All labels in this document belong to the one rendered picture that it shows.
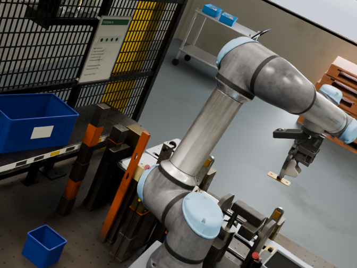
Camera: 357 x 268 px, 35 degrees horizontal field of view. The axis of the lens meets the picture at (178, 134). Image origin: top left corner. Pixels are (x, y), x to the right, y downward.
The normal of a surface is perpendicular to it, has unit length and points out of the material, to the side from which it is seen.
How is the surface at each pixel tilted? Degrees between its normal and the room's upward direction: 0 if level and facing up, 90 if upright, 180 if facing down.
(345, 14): 90
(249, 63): 71
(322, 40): 90
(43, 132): 90
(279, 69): 47
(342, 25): 90
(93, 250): 0
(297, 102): 99
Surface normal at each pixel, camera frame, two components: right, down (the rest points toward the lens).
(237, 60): -0.59, -0.18
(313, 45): -0.38, 0.22
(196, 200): 0.46, -0.77
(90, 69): 0.79, 0.50
